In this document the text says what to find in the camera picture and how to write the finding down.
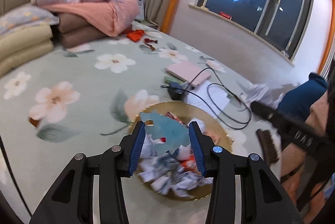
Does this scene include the teal torn paper piece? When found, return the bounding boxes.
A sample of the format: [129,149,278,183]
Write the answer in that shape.
[140,112,190,156]

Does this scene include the brown brush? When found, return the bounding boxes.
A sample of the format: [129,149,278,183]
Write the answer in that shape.
[256,129,279,167]

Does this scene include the crumpled paper ball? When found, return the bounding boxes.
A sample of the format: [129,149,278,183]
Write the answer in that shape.
[240,83,285,109]

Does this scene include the gold woven tray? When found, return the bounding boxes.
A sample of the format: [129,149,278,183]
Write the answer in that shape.
[125,101,232,201]

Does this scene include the floral green bedspread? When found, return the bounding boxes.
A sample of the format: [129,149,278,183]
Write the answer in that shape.
[0,20,283,224]

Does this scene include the pink laptop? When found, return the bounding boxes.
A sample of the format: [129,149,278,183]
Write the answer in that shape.
[165,62,211,87]

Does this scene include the black power adapter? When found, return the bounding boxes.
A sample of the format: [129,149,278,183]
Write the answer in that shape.
[167,82,185,101]

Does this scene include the brown folded blankets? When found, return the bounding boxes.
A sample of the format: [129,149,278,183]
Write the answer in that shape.
[57,13,107,48]

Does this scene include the beige stacked pillows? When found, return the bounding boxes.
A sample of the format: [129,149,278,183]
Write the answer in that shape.
[0,4,60,76]

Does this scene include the red cloth item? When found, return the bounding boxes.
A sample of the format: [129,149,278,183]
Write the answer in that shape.
[127,29,145,42]

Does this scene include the pink purple quilt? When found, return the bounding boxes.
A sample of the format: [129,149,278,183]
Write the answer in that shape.
[31,0,139,37]

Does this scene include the black cable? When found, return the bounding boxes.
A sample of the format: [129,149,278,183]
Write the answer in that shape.
[160,62,253,131]

